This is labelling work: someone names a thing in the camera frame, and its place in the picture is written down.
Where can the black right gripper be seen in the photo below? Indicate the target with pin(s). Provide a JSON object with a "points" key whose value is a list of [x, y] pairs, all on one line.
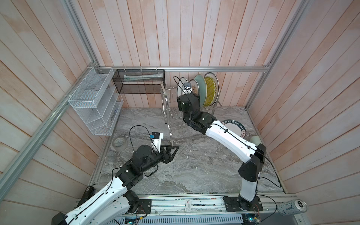
{"points": [[180, 103]]}

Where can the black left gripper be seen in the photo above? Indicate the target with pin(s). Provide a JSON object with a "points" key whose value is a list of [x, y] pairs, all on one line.
{"points": [[169, 157]]}

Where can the small orange sunburst plate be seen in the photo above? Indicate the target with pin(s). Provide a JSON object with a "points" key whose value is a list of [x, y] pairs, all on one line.
{"points": [[194, 86]]}

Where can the white plate with cloud outline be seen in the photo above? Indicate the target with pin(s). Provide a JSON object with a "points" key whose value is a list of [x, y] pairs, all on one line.
{"points": [[181, 88]]}

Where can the pale green flower plate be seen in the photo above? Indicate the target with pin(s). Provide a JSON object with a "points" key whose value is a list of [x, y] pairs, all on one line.
{"points": [[202, 88]]}

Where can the yellow woven plate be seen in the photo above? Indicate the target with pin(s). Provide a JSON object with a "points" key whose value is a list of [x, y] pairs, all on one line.
{"points": [[211, 91]]}

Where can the large orange sunburst plate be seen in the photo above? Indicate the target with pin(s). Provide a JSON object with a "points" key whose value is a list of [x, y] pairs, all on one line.
{"points": [[210, 74]]}

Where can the green rim white plate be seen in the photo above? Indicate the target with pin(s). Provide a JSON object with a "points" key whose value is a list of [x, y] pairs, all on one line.
{"points": [[235, 126]]}

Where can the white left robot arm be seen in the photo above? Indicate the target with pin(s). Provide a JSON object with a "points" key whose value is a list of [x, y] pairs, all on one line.
{"points": [[117, 198]]}

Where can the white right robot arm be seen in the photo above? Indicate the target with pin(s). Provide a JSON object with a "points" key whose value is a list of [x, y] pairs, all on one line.
{"points": [[251, 155]]}

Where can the steel two-tier dish rack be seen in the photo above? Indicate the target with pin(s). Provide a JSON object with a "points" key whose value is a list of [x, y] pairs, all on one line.
{"points": [[178, 129]]}

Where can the pale green cup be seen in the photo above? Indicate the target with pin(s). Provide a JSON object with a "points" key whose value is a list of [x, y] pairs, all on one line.
{"points": [[255, 140]]}

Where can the black remote-like device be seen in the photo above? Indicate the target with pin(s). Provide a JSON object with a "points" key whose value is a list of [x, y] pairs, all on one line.
{"points": [[89, 192]]}

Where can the silver drink can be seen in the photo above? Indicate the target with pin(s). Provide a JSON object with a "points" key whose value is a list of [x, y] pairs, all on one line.
{"points": [[295, 206]]}

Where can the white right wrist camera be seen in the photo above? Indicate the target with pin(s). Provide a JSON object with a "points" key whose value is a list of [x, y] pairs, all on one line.
{"points": [[187, 88]]}

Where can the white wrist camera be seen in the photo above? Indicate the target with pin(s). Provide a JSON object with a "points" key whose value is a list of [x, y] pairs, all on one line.
{"points": [[156, 138], [187, 88]]}

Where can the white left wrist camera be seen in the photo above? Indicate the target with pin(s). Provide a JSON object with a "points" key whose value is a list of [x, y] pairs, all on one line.
{"points": [[156, 138]]}

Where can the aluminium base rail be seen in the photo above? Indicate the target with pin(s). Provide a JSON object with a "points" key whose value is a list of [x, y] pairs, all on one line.
{"points": [[207, 209]]}

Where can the white wire mesh shelf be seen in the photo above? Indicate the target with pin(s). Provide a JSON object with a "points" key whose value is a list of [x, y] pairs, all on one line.
{"points": [[96, 102]]}

